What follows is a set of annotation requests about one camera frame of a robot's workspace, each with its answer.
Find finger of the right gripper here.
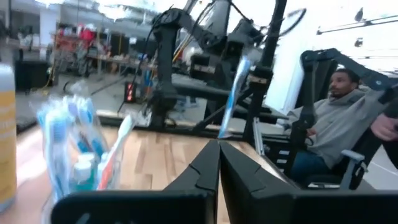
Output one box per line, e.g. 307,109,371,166
248,42,267,67
229,40,246,60

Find person's hand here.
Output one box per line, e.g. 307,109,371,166
369,113,398,142

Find clear acrylic organizer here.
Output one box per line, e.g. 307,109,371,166
40,136,128,224

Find black office chair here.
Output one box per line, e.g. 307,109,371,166
306,58,374,191

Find person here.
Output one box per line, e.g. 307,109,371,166
278,68,392,184

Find person's forearm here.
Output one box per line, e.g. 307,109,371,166
381,96,398,170

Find yellow canister white lid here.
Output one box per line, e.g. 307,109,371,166
0,62,18,212

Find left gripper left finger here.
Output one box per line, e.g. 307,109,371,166
51,140,221,224

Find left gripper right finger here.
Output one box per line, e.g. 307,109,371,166
220,141,398,224

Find black box red display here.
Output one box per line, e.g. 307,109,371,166
124,81,136,104

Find blue white bagged toothbrush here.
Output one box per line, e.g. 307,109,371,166
46,114,74,200
217,55,253,140
34,107,53,138
76,98,90,147
83,99,108,159

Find purple white bagged toothbrush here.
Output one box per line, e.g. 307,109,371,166
65,98,81,141

